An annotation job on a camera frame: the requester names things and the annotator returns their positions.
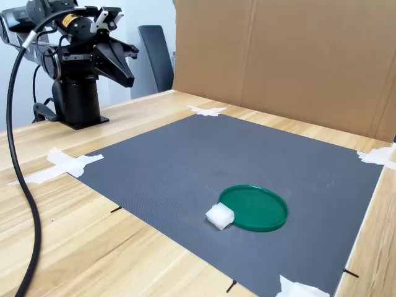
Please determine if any small white plastic terminal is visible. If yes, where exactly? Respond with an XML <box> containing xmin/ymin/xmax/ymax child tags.
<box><xmin>205</xmin><ymin>202</ymin><xmax>235</xmax><ymax>231</ymax></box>

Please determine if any round green lid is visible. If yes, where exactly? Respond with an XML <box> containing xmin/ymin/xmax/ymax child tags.
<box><xmin>218</xmin><ymin>184</ymin><xmax>290</xmax><ymax>233</ymax></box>

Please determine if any dark grey chair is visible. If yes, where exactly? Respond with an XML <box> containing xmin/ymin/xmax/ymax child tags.
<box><xmin>137</xmin><ymin>25</ymin><xmax>175</xmax><ymax>93</ymax></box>

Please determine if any dark grey mat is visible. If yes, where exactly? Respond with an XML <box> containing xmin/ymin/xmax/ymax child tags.
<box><xmin>70</xmin><ymin>113</ymin><xmax>385</xmax><ymax>297</ymax></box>

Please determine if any large brown cardboard partition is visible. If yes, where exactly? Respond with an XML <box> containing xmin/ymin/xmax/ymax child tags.
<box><xmin>171</xmin><ymin>0</ymin><xmax>396</xmax><ymax>143</ymax></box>

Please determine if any thin black base cable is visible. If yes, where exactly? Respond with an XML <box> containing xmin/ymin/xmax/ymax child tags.
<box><xmin>32</xmin><ymin>63</ymin><xmax>60</xmax><ymax>124</ymax></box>

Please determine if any thick black camera cable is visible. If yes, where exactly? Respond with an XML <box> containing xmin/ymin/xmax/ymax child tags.
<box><xmin>6</xmin><ymin>7</ymin><xmax>78</xmax><ymax>297</ymax></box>

